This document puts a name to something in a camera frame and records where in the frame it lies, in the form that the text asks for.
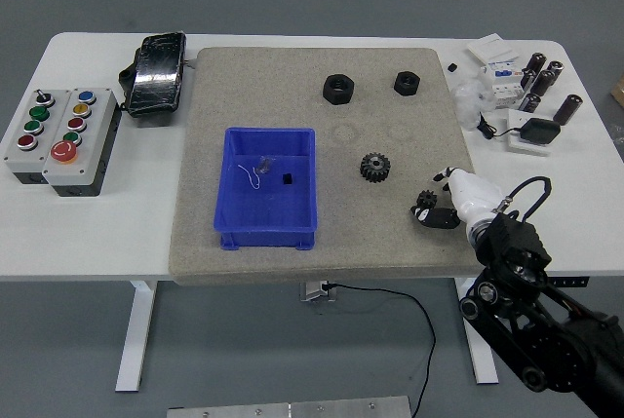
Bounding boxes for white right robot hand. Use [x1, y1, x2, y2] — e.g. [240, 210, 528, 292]
[409, 166, 504, 233]

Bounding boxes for large black gear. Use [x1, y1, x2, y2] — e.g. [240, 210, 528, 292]
[359, 152, 390, 184]

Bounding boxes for small black hex nut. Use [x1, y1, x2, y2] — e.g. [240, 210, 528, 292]
[393, 70, 422, 96]

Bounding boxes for large black hex nut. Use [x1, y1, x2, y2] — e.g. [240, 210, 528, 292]
[321, 73, 356, 106]

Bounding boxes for blue plastic box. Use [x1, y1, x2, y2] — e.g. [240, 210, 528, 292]
[213, 126, 319, 251]

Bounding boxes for grey emergency-stop control box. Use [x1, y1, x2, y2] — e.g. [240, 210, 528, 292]
[42, 87, 123, 198]

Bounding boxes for grey four-button control box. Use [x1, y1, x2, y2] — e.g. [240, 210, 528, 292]
[2, 89, 74, 185]

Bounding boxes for black power adapter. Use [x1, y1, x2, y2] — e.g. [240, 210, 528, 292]
[519, 117, 563, 146]

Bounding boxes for clear plastic bag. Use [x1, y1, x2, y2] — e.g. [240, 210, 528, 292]
[448, 74, 496, 131]

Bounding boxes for white circuit breaker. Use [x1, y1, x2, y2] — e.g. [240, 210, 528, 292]
[480, 57, 526, 110]

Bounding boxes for silver power socket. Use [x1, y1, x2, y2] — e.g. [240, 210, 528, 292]
[299, 281, 337, 303]

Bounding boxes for grey-brown mat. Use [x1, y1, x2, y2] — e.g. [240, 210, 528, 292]
[168, 46, 493, 286]

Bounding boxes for white thread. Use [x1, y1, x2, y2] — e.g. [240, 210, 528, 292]
[237, 164, 262, 191]

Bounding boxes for silver metal plate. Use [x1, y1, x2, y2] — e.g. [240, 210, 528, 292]
[167, 395, 413, 418]

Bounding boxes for black wrapped device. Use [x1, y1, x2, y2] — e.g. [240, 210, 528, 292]
[118, 31, 189, 121]

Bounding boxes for black adapter cable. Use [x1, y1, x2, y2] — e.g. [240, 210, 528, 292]
[475, 113, 523, 139]

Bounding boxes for black table bracket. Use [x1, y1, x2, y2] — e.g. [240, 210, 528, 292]
[548, 275, 591, 288]

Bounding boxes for black power cable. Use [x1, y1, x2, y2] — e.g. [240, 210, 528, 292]
[324, 283, 437, 418]

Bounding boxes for white switch plate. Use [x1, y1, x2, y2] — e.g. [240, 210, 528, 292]
[466, 32, 521, 66]

